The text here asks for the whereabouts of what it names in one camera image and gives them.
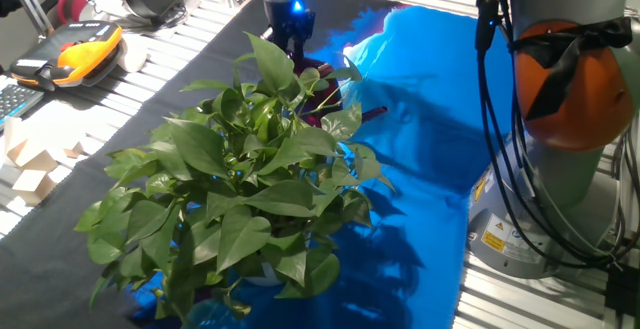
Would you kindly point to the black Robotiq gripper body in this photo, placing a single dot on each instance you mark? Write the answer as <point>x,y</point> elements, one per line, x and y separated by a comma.
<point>292,21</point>

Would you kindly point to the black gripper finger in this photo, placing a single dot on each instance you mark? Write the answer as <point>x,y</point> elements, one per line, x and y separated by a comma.
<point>304,46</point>
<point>286,45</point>

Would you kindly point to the dark red watering can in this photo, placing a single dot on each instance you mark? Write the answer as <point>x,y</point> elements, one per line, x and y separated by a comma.
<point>375,114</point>

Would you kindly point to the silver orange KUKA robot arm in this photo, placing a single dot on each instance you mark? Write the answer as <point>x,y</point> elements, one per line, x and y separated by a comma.
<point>560,179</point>

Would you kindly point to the green pothos plant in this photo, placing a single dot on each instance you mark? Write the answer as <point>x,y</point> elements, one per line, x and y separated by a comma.
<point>240,234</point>

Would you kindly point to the white plant pot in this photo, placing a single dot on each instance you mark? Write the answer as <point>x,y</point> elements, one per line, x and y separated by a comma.
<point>265,276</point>

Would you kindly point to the blue and grey printed cloth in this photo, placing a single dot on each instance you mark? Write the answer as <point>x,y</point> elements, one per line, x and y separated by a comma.
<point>425,119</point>

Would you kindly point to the orange black teach pendant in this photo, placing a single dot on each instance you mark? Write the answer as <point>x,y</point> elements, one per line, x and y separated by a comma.
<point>85,54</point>

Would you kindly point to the red plastic object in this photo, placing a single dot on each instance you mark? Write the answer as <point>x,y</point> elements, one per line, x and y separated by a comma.
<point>72,1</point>

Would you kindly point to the small wooden block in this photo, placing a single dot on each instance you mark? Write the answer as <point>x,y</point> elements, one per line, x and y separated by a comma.
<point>75,150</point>

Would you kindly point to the black computer keyboard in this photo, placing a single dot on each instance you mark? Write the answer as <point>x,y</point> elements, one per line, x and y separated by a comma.
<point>17,101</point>

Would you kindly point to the wooden wedge block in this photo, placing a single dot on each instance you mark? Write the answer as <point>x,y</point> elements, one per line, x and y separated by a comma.
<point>32,158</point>

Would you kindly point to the wooden cube block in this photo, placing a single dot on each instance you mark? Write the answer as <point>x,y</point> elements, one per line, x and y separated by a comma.
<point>32,188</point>

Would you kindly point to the black connector box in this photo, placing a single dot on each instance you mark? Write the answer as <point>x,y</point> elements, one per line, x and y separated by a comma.
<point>622,289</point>

